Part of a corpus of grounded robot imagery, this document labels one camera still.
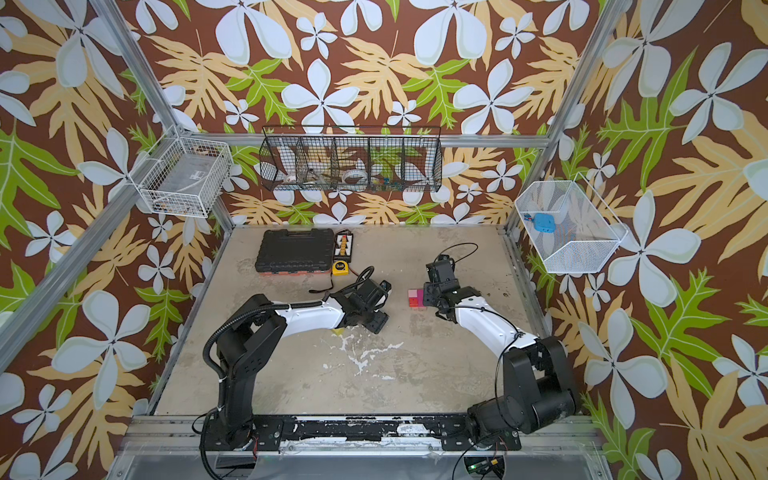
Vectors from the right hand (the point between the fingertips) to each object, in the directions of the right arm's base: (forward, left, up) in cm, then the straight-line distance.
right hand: (433, 289), depth 91 cm
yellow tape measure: (+14, +31, -7) cm, 34 cm away
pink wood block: (+3, +6, -7) cm, 10 cm away
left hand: (-3, +18, -8) cm, 20 cm away
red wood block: (0, +6, -7) cm, 9 cm away
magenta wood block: (+1, +3, -6) cm, 7 cm away
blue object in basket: (+12, -32, +16) cm, 38 cm away
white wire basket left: (+24, +74, +26) cm, 82 cm away
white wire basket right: (+4, -39, +20) cm, 44 cm away
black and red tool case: (+21, +48, -7) cm, 52 cm away
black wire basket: (+38, +27, +22) cm, 51 cm away
